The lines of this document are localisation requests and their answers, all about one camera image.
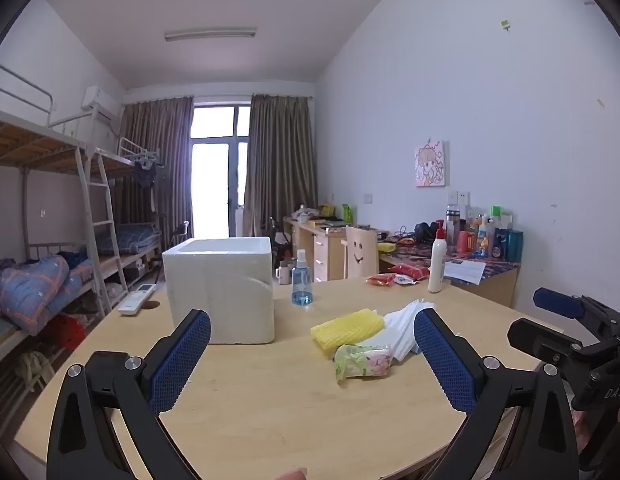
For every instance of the glass balcony door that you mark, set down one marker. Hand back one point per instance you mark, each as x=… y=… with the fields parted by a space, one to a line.
x=214 y=180

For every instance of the white foam box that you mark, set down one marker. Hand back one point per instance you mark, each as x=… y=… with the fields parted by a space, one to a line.
x=214 y=290

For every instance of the white red-capped lotion bottle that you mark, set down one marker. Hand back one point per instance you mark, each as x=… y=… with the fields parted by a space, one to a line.
x=437 y=265

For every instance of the white bottle with blue label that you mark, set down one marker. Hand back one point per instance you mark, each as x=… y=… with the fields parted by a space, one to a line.
x=485 y=237

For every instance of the ceiling tube light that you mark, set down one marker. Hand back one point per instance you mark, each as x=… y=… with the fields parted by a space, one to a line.
x=209 y=34

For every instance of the dark hanging clothes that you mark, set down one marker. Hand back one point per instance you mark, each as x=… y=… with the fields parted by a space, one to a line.
x=145 y=172

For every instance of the yellow sponge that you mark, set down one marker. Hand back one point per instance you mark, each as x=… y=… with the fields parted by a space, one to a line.
x=345 y=330

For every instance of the person's right hand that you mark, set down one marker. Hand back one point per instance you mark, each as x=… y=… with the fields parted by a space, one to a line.
x=582 y=435

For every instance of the red bag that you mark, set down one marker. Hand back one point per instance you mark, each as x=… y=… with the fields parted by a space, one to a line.
x=68 y=331

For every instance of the white remote control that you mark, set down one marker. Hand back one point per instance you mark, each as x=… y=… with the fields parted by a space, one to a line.
x=137 y=300

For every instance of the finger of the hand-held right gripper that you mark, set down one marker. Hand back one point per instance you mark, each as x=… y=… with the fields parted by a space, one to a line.
x=535 y=340
x=557 y=302

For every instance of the green-capped bottle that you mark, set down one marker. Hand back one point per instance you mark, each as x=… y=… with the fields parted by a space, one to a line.
x=497 y=211

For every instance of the black folding chair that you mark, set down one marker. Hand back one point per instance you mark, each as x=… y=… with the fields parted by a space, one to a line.
x=178 y=234

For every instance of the orange-red snack packet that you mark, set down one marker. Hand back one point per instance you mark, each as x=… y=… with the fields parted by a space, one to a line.
x=381 y=280

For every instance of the white and red snack packet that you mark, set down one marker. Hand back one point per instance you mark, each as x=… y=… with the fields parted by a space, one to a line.
x=406 y=280

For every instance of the red can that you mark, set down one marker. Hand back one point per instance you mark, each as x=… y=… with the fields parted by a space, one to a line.
x=466 y=242

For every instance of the wooden smiley-face chair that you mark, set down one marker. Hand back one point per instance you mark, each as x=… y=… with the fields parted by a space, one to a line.
x=360 y=255

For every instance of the green bag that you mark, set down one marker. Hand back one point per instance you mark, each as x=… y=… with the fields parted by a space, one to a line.
x=347 y=212

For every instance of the brown curtain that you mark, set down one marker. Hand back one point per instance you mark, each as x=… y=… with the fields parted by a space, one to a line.
x=280 y=165
x=157 y=170

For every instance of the green floral tissue pack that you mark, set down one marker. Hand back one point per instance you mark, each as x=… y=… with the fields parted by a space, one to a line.
x=365 y=362

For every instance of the light blue face mask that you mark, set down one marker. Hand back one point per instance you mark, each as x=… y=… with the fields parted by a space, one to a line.
x=397 y=327

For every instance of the dark blue quilt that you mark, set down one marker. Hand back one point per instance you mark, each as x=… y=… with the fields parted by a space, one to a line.
x=129 y=239

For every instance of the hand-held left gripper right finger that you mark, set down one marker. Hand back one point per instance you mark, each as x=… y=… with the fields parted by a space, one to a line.
x=447 y=360

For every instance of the white air conditioner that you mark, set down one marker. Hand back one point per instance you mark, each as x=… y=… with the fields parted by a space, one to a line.
x=97 y=102

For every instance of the pink cartoon wall poster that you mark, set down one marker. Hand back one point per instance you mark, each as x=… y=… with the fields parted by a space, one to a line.
x=432 y=164

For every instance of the black headphones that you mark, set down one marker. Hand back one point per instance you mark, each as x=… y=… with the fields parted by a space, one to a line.
x=426 y=232

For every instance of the beige cloth bundle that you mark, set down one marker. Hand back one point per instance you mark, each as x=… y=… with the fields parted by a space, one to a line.
x=35 y=369

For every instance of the blue spray bottle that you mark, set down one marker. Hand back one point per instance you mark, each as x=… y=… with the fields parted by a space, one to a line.
x=302 y=287

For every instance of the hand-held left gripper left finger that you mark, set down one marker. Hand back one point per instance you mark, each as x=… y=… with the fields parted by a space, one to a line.
x=182 y=360

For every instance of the yellow pouch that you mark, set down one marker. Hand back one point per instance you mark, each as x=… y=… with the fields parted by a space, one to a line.
x=386 y=248

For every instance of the person's left hand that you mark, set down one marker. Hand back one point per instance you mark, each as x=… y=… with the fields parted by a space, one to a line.
x=294 y=475

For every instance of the blue checked quilt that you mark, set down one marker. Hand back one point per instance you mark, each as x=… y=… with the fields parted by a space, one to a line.
x=34 y=290

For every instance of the white thermos jug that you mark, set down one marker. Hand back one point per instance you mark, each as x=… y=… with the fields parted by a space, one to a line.
x=282 y=275

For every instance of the white paper sheet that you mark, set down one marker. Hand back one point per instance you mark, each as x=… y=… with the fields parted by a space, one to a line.
x=465 y=271

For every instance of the white wall socket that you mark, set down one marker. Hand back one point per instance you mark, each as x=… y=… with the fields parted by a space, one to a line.
x=459 y=198

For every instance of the light wooden desk with drawers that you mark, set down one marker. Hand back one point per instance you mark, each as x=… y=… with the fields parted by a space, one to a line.
x=325 y=255

